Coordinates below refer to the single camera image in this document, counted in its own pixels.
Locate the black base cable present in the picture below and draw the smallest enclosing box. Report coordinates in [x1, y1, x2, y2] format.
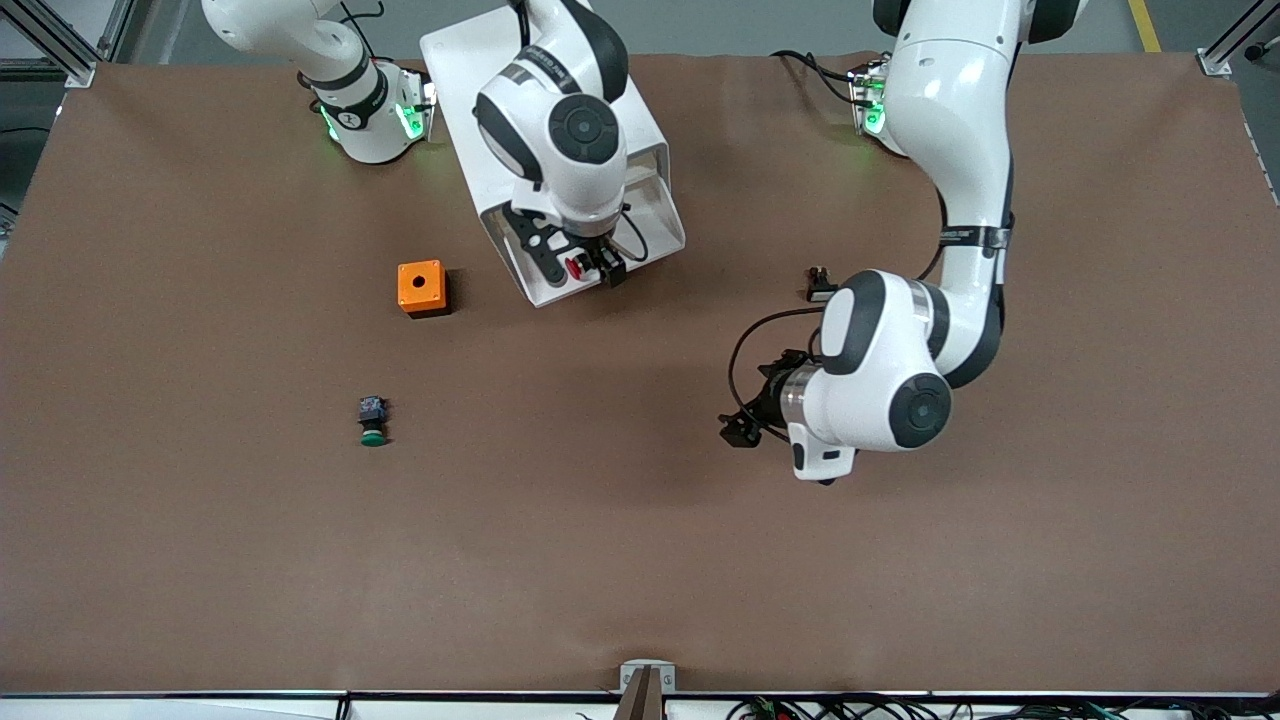
[770, 49, 863, 103]

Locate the bundle of cables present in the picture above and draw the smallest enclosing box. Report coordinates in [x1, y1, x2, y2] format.
[725, 696, 1280, 720]

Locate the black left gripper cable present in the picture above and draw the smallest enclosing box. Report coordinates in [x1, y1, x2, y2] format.
[727, 305, 836, 443]

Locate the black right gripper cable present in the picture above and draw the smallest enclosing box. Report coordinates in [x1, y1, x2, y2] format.
[616, 204, 652, 265]

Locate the white plastic drawer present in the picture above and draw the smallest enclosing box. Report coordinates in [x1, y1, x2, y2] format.
[508, 165, 688, 309]

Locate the aluminium frame post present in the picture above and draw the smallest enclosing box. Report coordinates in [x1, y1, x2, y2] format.
[0, 0, 101, 89]
[1195, 0, 1280, 79]

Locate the brown upright bar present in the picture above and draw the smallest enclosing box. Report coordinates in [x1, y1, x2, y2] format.
[612, 668, 666, 720]

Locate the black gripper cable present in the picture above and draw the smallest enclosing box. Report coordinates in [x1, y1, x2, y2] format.
[616, 204, 652, 265]
[727, 305, 836, 443]

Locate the white drawer cabinet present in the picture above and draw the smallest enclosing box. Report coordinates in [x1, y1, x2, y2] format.
[419, 8, 673, 303]

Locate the orange button enclosure box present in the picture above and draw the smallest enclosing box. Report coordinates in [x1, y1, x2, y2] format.
[397, 260, 452, 319]

